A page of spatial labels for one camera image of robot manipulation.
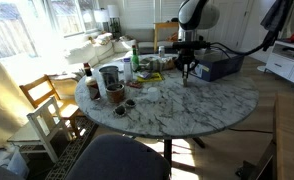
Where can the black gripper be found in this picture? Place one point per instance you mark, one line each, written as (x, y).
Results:
(186, 60)

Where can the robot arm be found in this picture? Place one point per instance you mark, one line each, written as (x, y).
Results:
(193, 15)

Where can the small white plastic cup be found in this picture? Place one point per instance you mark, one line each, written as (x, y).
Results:
(153, 94)

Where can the brown ceramic cup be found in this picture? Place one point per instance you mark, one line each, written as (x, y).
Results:
(115, 93)

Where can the grey metal cup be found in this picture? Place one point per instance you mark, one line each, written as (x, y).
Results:
(109, 75)

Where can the dark blue cardboard box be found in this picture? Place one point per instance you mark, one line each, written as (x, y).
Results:
(215, 64)

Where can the metal can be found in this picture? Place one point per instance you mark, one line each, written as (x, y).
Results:
(161, 51)

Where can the yellow book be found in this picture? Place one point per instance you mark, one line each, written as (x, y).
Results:
(152, 77)

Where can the round marble table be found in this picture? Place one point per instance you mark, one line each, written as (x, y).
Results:
(201, 109)

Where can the wooden side table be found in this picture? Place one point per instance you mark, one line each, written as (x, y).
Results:
(165, 32)

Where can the green glass bottle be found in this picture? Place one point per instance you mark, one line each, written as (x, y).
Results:
(135, 59)

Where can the clear plastic bottle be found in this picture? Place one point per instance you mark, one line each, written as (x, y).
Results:
(127, 70)

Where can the black sunglasses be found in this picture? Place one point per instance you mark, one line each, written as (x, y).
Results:
(122, 109)

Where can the white sofa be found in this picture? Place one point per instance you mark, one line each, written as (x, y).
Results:
(103, 48)

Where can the brown sauce bottle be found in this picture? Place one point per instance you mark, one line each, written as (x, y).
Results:
(91, 83)

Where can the white table lamp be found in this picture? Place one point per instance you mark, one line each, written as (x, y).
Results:
(102, 16)

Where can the hanging dark jacket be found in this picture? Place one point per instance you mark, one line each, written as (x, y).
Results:
(274, 21)

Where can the white drawer cabinet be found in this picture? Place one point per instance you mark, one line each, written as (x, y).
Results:
(281, 60)

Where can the wooden bench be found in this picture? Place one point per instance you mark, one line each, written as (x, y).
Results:
(277, 162)

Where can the brown wooden chair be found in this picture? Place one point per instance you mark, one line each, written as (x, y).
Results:
(42, 89)

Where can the white wooden chair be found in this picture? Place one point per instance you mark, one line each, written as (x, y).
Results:
(43, 124)

